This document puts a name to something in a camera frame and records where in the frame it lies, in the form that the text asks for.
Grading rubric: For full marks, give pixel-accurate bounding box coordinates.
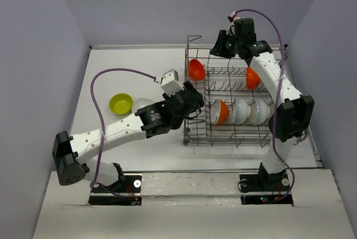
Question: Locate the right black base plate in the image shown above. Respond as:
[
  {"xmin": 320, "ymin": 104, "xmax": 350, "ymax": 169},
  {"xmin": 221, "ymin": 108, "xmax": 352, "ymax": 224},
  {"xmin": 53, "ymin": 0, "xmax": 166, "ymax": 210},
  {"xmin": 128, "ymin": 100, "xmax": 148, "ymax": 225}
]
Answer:
[{"xmin": 237, "ymin": 171, "xmax": 293, "ymax": 206}]

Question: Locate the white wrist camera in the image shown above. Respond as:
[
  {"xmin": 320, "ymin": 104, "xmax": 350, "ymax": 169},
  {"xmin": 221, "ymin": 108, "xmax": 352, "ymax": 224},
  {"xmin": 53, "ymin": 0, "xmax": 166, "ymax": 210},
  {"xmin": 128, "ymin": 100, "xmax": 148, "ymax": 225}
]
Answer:
[
  {"xmin": 228, "ymin": 12, "xmax": 237, "ymax": 22},
  {"xmin": 161, "ymin": 69, "xmax": 184, "ymax": 96}
]

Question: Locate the yellow striped bowl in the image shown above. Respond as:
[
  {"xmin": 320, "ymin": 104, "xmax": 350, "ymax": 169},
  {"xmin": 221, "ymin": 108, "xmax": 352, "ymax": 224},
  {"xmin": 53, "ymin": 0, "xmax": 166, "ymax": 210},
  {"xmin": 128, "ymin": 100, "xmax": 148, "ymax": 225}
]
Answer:
[{"xmin": 210, "ymin": 99, "xmax": 229, "ymax": 125}]

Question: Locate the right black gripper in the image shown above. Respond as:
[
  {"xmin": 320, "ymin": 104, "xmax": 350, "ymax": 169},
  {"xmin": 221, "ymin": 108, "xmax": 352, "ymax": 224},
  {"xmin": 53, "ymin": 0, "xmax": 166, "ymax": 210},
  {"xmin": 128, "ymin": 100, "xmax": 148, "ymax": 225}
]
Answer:
[{"xmin": 211, "ymin": 29, "xmax": 243, "ymax": 58}]

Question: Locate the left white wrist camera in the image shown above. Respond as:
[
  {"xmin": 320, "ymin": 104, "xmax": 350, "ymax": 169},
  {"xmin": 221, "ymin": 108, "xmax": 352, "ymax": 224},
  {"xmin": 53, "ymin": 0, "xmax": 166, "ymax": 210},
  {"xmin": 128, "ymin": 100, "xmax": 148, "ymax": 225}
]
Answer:
[{"xmin": 161, "ymin": 69, "xmax": 184, "ymax": 96}]

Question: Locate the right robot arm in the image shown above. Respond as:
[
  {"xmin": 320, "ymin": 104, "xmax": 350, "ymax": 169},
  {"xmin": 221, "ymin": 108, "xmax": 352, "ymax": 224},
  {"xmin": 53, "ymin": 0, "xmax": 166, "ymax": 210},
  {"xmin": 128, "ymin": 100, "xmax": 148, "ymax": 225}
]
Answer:
[{"xmin": 210, "ymin": 17, "xmax": 315, "ymax": 193}]

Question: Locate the lime green bowl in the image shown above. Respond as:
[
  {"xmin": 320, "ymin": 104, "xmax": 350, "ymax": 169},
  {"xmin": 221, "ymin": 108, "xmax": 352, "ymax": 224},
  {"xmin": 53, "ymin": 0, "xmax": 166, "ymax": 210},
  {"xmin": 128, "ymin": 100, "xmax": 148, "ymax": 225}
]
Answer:
[{"xmin": 109, "ymin": 93, "xmax": 133, "ymax": 115}]

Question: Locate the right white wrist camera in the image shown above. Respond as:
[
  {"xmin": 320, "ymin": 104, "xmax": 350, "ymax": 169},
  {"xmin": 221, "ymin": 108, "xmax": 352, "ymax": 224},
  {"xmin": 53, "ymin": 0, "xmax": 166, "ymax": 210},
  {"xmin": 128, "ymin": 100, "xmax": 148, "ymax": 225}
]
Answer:
[{"xmin": 228, "ymin": 12, "xmax": 237, "ymax": 22}]

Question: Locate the grey wire dish rack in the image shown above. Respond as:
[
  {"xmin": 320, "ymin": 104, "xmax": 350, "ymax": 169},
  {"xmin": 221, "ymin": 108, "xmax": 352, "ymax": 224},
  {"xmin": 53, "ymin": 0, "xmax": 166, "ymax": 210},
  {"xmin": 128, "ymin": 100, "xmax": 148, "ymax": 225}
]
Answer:
[{"xmin": 183, "ymin": 35, "xmax": 309, "ymax": 148}]

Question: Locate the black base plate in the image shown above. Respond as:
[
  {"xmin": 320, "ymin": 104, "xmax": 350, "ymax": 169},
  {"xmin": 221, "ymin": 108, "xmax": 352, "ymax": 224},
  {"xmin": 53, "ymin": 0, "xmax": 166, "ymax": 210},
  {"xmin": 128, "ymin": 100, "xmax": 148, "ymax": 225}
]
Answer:
[
  {"xmin": 237, "ymin": 171, "xmax": 293, "ymax": 206},
  {"xmin": 88, "ymin": 173, "xmax": 142, "ymax": 206}
]

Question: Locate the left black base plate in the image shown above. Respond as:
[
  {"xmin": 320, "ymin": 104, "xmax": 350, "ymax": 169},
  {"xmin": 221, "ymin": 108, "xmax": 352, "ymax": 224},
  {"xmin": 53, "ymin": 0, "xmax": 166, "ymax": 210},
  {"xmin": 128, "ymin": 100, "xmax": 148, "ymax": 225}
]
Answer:
[{"xmin": 88, "ymin": 173, "xmax": 142, "ymax": 206}]

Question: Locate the white square bowl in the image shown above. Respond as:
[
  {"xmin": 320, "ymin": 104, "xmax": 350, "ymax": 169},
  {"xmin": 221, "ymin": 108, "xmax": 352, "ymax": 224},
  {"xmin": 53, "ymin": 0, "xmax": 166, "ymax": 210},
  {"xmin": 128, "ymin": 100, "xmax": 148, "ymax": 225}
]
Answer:
[{"xmin": 132, "ymin": 98, "xmax": 153, "ymax": 113}]

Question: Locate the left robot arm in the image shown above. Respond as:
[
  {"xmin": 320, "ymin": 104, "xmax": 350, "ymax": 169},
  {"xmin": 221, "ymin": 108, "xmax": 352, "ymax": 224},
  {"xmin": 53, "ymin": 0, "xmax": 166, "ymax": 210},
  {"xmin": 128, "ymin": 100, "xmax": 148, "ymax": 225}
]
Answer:
[{"xmin": 52, "ymin": 81, "xmax": 204, "ymax": 192}]

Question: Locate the small orange bowl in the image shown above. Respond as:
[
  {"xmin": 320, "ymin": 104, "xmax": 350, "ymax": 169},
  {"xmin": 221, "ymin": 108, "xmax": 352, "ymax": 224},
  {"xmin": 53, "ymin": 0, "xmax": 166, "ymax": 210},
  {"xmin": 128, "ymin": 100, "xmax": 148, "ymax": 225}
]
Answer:
[{"xmin": 245, "ymin": 67, "xmax": 260, "ymax": 90}]

